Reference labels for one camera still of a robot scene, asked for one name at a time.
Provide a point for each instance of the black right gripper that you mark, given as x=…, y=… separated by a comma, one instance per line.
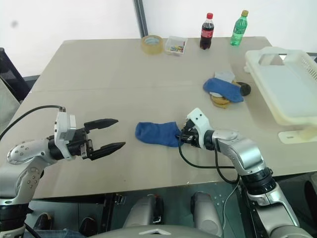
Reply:
x=189, y=135

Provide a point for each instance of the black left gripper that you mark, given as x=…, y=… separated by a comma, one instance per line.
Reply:
x=79, y=143

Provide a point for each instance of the blue sock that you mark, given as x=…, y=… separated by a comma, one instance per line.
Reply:
x=223, y=89
x=157, y=134

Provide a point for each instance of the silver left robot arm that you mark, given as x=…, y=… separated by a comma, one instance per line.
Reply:
x=22, y=151

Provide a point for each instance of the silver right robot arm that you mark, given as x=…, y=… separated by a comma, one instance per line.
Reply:
x=247, y=153

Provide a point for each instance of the light grey sock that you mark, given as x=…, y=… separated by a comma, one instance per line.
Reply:
x=215, y=94

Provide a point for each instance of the white sock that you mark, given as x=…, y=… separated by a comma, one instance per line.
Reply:
x=224, y=75

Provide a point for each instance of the black sock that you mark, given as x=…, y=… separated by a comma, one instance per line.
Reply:
x=244, y=89

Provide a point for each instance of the white plastic basket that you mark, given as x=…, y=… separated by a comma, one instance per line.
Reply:
x=284, y=84

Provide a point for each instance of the yellow round object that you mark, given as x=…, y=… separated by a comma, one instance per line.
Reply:
x=220, y=103

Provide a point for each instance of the silver right robot thigh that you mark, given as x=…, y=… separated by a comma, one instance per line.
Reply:
x=205, y=213

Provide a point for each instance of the silver robot thigh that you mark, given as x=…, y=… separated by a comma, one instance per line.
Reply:
x=205, y=213
x=144, y=210

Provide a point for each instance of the silver left robot thigh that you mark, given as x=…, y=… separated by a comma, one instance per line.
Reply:
x=144, y=210

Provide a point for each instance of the clear box of coloured clips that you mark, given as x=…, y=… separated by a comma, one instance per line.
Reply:
x=176, y=45

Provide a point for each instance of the dark shoe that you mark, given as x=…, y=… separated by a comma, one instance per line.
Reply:
x=88, y=226
x=43, y=221

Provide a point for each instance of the clear packing tape roll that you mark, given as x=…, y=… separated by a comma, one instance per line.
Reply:
x=152, y=44

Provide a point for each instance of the grey robot torso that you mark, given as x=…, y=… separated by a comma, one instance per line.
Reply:
x=153, y=233

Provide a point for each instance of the cola bottle with red cap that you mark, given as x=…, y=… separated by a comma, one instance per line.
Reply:
x=206, y=32

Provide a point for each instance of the blue jeans leg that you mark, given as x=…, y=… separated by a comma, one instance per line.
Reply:
x=57, y=234

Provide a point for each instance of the black office chair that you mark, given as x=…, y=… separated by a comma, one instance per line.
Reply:
x=11, y=72

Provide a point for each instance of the green plastic bottle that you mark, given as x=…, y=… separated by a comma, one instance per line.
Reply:
x=239, y=28

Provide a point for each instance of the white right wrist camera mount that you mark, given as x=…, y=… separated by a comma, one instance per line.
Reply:
x=200, y=121

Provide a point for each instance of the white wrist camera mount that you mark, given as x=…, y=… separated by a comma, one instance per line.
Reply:
x=62, y=129
x=200, y=121

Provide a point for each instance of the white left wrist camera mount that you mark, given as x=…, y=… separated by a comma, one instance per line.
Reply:
x=62, y=129

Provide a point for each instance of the black table frame bracket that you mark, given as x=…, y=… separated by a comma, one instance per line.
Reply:
x=110, y=210

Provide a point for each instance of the dark vertical wall post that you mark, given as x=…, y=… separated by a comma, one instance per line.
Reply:
x=141, y=17

